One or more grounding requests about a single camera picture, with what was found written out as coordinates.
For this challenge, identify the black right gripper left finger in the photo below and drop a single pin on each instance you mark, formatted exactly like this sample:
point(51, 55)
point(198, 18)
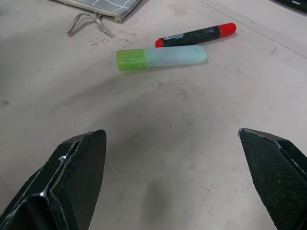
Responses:
point(67, 182)

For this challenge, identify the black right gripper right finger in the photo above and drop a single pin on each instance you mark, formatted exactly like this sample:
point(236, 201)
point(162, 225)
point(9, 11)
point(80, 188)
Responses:
point(271, 172)

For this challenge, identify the grey checked pencil case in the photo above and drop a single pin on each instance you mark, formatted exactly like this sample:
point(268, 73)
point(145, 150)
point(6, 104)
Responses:
point(103, 8)

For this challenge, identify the green capped highlighter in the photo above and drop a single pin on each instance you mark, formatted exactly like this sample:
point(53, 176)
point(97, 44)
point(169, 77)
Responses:
point(161, 57)

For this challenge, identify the black marker with red cap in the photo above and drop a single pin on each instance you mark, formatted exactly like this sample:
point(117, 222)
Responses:
point(195, 35)

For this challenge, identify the dark curved object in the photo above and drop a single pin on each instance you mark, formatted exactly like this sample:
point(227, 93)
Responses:
point(293, 4)

